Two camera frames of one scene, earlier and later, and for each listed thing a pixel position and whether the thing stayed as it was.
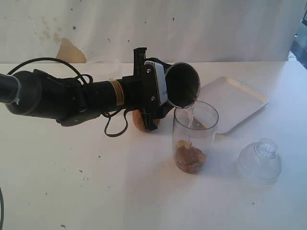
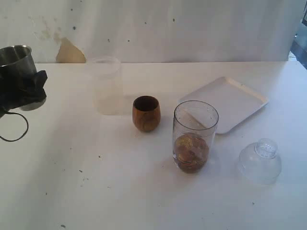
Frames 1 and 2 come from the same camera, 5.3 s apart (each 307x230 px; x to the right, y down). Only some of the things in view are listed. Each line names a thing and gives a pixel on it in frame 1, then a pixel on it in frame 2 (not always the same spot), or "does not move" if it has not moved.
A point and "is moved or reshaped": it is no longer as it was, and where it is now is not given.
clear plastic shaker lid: (258, 163) does not move
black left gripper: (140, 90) -> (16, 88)
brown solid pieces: (189, 159) is moved or reshaped
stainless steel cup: (183, 84) -> (20, 57)
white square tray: (233, 102) does not move
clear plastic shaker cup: (194, 134) does not move
